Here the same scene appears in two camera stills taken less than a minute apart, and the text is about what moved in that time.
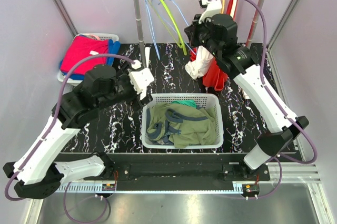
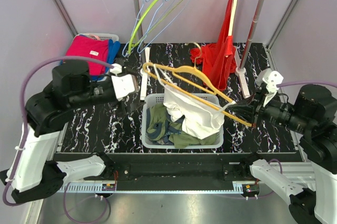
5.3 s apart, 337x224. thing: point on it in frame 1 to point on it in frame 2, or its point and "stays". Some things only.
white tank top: x=196 y=68 to x=200 y=120
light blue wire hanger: x=150 y=26 to x=139 y=13
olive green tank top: x=167 y=124 stays
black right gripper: x=195 y=27 to x=246 y=108
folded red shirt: x=85 y=45 stays
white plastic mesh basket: x=210 y=101 stays
